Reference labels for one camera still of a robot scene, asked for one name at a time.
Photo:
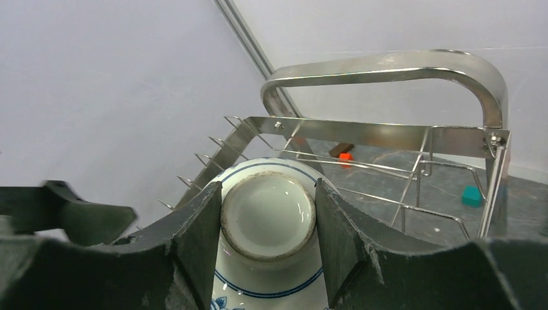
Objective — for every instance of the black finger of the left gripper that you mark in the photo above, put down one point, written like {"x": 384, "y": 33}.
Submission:
{"x": 54, "y": 205}

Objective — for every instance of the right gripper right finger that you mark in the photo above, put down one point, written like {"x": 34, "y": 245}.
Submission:
{"x": 369, "y": 265}

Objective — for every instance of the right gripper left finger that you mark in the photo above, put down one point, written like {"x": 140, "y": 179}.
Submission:
{"x": 170, "y": 264}

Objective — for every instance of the white blue floral bowl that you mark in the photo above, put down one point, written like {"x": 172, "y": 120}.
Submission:
{"x": 268, "y": 250}

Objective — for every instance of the steel two-tier dish rack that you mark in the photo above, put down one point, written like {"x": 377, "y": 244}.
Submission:
{"x": 491, "y": 141}

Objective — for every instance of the small teal block behind rack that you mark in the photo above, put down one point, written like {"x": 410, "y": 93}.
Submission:
{"x": 471, "y": 196}

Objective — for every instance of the small red block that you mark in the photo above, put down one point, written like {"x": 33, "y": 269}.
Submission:
{"x": 346, "y": 159}

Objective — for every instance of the brown block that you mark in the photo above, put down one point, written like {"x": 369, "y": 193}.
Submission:
{"x": 340, "y": 148}

